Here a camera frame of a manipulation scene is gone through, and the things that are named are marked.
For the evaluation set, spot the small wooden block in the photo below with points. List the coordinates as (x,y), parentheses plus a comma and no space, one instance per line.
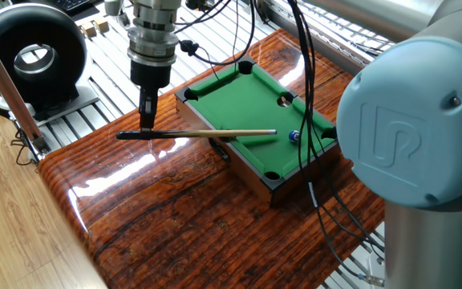
(102,24)
(88,29)

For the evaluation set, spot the aluminium upright bracket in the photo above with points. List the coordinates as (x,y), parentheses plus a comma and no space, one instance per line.
(123,22)

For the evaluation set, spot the small black device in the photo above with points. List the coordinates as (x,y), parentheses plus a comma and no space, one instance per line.
(199,4)

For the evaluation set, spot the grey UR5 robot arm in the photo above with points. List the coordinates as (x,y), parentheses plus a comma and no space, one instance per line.
(407,128)

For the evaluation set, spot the black keyboard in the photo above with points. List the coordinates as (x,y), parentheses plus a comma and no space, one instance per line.
(68,4)

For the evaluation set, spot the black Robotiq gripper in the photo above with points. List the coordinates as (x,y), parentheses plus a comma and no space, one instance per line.
(151,75)

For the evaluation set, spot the white and blue pool ball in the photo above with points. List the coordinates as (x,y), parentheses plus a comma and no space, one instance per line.
(294,136)

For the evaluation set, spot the mini green felt pool table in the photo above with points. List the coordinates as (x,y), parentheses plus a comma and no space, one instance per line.
(247,104)

